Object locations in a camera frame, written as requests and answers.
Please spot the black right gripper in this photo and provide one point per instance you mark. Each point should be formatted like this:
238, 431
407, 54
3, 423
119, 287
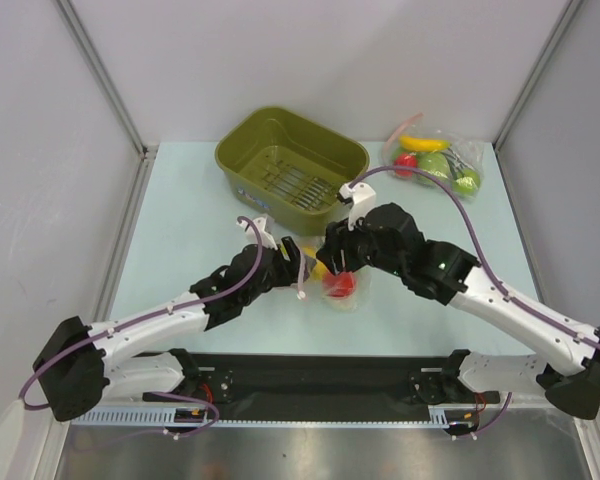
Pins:
337, 245

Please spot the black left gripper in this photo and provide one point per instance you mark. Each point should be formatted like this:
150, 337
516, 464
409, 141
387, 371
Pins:
290, 269

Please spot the yellow fake lemon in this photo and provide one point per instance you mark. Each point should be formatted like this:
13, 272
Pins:
316, 270

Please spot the red fake tomato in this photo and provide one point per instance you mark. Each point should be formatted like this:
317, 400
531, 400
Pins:
342, 285
404, 163

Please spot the clear zip top bag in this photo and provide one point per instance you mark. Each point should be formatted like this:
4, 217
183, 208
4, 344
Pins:
312, 290

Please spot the clear zip bag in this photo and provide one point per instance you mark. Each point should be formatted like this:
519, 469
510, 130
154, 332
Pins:
312, 290
455, 160

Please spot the fake napa cabbage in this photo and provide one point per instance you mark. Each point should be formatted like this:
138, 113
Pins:
343, 304

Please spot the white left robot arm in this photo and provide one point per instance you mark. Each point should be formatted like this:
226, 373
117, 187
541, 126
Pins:
80, 364

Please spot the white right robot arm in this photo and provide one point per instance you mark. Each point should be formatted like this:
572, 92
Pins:
564, 365

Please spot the far yellow fake banana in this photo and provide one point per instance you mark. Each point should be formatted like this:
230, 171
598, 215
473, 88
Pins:
416, 144

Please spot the large green fake apple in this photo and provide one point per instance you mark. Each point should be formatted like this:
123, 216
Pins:
435, 164

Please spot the small green fake apple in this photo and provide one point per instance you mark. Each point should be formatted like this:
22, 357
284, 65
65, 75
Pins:
467, 183

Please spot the far clear zip bag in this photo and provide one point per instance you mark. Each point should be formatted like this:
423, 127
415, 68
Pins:
455, 160

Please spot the olive green plastic bin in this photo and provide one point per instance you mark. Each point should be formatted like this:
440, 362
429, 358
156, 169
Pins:
290, 168

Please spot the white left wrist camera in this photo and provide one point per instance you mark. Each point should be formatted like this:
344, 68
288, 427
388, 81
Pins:
258, 230

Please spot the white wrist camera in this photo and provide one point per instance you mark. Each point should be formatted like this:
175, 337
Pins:
258, 230
361, 198

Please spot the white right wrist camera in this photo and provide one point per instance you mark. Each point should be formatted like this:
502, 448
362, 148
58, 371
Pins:
361, 198

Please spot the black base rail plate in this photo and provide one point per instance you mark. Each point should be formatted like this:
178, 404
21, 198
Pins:
302, 388

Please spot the left aluminium frame post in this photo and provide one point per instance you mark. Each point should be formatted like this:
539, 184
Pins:
86, 47

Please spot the aluminium frame post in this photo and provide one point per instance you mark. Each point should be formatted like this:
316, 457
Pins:
86, 47
557, 35

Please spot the right aluminium frame post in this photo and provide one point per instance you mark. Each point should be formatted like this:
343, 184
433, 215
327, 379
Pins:
557, 35

